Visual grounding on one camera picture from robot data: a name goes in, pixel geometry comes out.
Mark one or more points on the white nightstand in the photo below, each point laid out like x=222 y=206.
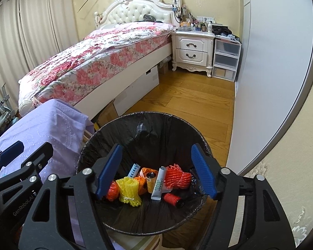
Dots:
x=193 y=51

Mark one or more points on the white tufted headboard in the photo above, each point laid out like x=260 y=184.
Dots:
x=128 y=11

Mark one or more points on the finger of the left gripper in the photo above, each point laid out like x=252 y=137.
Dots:
x=32 y=166
x=10 y=153

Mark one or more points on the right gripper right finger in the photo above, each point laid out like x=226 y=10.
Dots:
x=264 y=222

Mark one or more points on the white underbed box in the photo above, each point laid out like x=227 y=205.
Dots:
x=136 y=91

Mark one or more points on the red foam fruit net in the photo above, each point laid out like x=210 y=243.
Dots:
x=176 y=178

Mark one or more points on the grey desk chair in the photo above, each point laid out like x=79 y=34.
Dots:
x=8 y=116

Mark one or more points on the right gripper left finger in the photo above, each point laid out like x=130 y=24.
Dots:
x=48 y=223

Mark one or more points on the white toothpaste box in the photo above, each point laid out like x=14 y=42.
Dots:
x=157 y=191

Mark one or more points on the red plastic bag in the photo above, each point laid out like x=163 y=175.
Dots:
x=113 y=191

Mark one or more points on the yellow foam fruit net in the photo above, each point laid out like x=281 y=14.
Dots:
x=128 y=188

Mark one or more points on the beige curtains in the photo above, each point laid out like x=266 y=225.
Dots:
x=31 y=31

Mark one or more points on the red bottle black cap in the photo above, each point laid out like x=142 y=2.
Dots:
x=173 y=200

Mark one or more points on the orange plastic bag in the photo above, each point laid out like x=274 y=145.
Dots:
x=141 y=178

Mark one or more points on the bed with floral bedding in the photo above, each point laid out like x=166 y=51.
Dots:
x=74 y=73

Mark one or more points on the purple tablecloth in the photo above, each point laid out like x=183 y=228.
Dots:
x=57 y=123

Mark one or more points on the plastic drawer unit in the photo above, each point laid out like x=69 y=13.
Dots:
x=226 y=58

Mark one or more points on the black lined trash bin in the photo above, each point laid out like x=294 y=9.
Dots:
x=150 y=140

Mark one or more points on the light blue box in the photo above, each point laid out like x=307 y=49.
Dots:
x=134 y=171

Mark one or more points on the amber bottle black cap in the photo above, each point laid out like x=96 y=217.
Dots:
x=151 y=180

